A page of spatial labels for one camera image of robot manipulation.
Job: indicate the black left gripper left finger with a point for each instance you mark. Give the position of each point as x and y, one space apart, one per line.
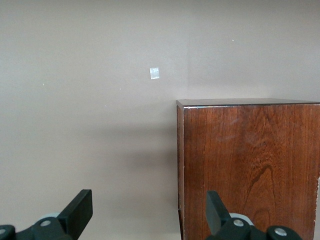
75 212

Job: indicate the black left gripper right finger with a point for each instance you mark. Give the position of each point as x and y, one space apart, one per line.
217 217

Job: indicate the dark brown wooden cabinet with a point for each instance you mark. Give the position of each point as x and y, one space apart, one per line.
250 162

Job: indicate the small clear tape piece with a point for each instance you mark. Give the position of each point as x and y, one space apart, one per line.
154 73

